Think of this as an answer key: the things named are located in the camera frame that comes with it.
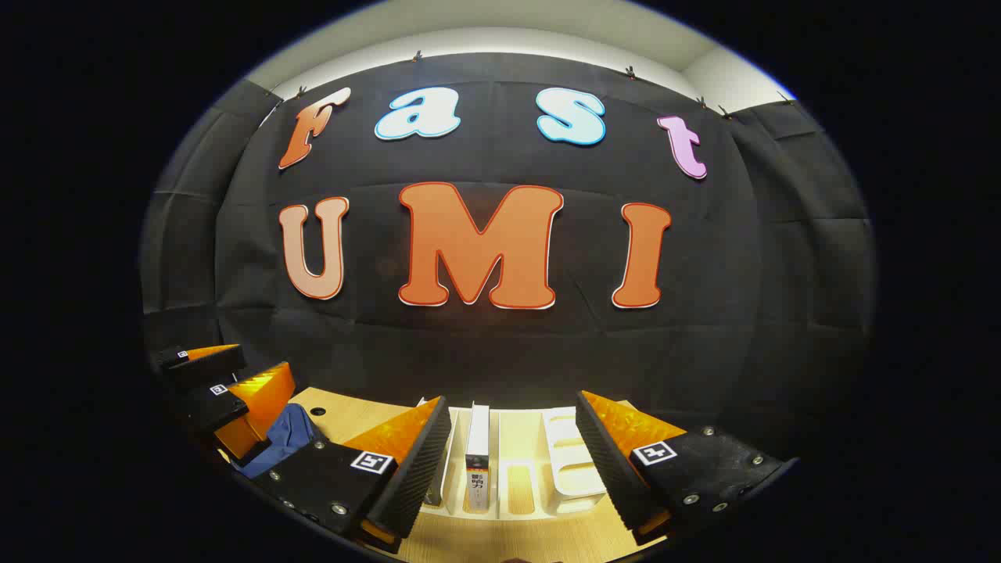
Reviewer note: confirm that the grey portrait cover book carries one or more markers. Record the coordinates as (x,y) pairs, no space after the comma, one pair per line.
(477,438)

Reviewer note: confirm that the black backdrop cloth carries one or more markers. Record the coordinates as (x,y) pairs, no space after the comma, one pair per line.
(508,352)

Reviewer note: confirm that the blue schoolbag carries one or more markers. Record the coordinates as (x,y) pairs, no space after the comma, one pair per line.
(285,434)

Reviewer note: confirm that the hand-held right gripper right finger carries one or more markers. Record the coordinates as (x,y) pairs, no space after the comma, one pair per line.
(618,469)

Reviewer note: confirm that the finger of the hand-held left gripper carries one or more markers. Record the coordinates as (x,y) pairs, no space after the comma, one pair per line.
(207,363)
(215,403)

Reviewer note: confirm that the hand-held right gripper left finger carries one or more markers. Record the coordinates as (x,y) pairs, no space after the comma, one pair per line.
(407,477)

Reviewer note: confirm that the white bookshelf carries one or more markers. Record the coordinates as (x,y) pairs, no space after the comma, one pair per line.
(571,469)

